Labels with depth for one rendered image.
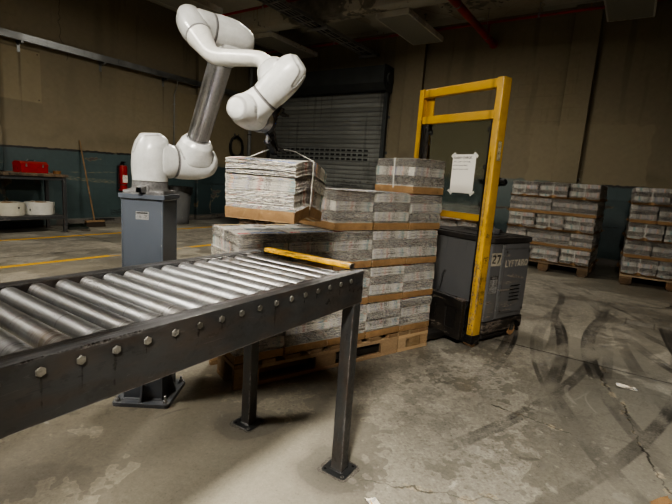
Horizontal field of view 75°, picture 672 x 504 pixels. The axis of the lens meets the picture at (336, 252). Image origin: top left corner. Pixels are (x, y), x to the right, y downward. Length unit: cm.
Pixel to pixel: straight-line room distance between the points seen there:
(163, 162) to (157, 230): 31
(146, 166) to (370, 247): 132
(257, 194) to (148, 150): 64
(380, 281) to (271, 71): 163
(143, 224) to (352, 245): 114
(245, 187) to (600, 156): 745
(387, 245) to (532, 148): 626
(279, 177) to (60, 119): 748
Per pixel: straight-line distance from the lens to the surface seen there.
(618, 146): 860
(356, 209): 255
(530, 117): 882
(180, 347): 104
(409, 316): 301
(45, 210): 810
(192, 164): 219
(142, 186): 211
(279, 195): 163
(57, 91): 895
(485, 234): 313
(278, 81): 149
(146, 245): 214
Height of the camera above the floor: 113
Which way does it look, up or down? 10 degrees down
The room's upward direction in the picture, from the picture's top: 4 degrees clockwise
